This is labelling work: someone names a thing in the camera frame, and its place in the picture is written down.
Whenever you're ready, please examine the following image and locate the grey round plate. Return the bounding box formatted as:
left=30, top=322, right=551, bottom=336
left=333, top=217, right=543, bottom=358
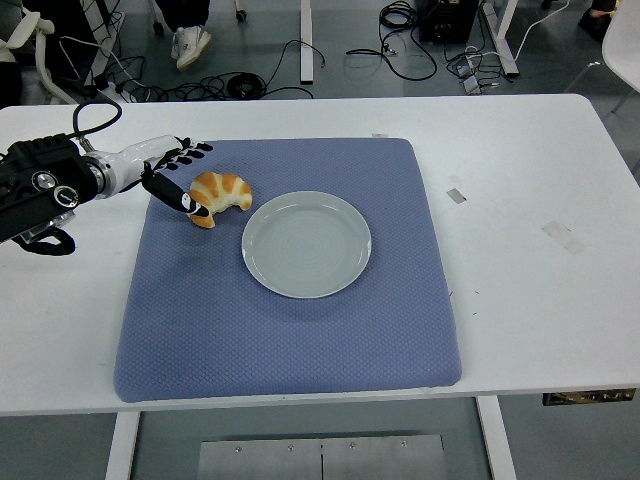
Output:
left=241, top=190, right=373, bottom=300

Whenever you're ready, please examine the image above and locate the white cable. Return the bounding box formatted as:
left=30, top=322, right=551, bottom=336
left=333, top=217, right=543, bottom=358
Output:
left=513, top=0, right=569, bottom=62

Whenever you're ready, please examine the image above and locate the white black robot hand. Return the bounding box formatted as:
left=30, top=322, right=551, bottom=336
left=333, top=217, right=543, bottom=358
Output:
left=107, top=134, right=214, bottom=219

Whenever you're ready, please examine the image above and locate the blue quilted mat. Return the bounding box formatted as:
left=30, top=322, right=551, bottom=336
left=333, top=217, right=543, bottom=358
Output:
left=113, top=137, right=462, bottom=404

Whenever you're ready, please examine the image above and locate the long looped black cable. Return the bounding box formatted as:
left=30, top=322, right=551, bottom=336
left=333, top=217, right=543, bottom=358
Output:
left=264, top=38, right=329, bottom=95

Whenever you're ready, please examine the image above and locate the white power strip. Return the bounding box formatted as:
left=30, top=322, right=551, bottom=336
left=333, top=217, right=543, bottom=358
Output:
left=94, top=79, right=133, bottom=105

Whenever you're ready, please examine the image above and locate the white shell chair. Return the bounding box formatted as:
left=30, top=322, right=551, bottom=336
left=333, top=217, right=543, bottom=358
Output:
left=564, top=9, right=640, bottom=115

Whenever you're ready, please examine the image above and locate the black cable bundle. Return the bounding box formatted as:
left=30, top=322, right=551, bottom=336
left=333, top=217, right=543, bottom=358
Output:
left=345, top=0, right=439, bottom=81

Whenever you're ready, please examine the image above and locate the white office chair frame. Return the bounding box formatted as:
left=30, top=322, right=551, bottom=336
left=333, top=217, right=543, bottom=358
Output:
left=0, top=9, right=80, bottom=105

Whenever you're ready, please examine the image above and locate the person's foot in white shoe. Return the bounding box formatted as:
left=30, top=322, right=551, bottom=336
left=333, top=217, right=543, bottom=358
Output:
left=170, top=25, right=212, bottom=70

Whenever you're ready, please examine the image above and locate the person's leg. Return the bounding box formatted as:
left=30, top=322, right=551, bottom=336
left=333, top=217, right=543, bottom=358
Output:
left=162, top=0, right=211, bottom=31

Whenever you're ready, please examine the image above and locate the orange striped croissant bread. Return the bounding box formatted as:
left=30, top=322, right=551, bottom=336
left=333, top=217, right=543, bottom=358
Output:
left=187, top=171, right=254, bottom=230

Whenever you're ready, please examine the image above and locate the table control box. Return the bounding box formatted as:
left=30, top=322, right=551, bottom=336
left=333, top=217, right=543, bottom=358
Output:
left=542, top=388, right=638, bottom=407

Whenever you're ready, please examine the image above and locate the coiled black cable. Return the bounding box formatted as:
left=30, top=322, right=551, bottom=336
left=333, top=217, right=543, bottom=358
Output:
left=149, top=72, right=315, bottom=103

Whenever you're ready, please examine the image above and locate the person's foot in dark shoe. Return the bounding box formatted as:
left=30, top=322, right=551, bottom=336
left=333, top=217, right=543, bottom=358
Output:
left=577, top=0, right=615, bottom=44

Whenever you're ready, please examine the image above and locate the large grey tape strip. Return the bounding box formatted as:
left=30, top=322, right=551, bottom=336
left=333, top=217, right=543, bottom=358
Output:
left=541, top=220, right=587, bottom=256

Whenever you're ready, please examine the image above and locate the white distant table leg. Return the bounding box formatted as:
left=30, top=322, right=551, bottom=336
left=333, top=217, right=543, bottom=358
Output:
left=482, top=0, right=521, bottom=77
left=299, top=0, right=315, bottom=84

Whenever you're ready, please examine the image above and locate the black equipment box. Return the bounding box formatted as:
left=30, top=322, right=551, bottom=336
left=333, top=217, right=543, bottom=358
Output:
left=418, top=0, right=481, bottom=44

